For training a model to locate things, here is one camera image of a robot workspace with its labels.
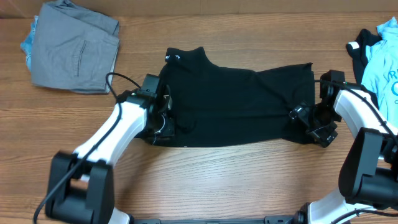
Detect black garment in pile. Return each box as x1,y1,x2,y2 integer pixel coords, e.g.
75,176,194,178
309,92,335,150
346,29,384,109

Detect light blue t-shirt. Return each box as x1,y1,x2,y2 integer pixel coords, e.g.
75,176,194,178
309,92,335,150
361,17,397,126

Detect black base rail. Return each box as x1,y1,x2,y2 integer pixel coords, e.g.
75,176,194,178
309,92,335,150
129,215,294,224

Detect folded grey trousers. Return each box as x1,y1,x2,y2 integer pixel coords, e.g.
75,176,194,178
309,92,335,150
30,1,120,94

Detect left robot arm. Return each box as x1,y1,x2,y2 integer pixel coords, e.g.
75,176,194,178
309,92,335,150
33,74,175,224

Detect black polo shirt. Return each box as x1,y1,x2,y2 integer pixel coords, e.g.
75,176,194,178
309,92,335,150
141,47,315,147

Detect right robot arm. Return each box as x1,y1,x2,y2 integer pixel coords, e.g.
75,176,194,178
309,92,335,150
288,70,397,224

